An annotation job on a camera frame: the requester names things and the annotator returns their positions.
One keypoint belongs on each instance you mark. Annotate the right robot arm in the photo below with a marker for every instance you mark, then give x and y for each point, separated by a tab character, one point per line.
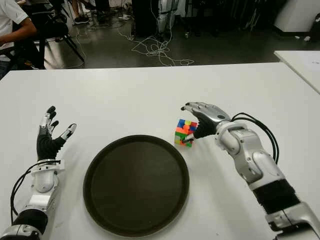
262	162

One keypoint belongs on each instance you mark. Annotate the small grey caster wheel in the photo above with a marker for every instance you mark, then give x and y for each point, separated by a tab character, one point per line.
186	35

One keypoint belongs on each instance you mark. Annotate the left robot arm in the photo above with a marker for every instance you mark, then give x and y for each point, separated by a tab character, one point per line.
45	182

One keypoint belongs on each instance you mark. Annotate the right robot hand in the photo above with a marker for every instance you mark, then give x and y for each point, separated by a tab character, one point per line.
210	120

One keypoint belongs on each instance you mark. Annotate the black sneaker white sole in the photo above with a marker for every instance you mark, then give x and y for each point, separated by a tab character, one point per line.
81	20

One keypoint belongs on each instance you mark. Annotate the multicoloured Rubik's cube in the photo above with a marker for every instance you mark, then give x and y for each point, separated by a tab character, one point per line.
182	131

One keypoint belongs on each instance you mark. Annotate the white cabinet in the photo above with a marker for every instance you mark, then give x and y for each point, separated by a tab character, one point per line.
297	15

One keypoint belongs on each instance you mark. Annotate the black floor cabinet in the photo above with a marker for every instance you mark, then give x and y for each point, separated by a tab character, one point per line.
145	17

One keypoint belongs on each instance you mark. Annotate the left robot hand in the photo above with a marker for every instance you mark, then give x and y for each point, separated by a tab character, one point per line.
46	147

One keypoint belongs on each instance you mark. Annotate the dark brown round plate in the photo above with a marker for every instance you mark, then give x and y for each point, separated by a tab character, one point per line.
135	185

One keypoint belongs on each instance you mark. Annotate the neighbouring white table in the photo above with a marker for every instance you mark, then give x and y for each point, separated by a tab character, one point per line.
305	65

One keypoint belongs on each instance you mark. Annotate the seated person white shirt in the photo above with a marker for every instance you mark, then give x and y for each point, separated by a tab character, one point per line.
10	17

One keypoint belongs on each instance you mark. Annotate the black chair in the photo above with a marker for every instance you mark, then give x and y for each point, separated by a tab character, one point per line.
50	27

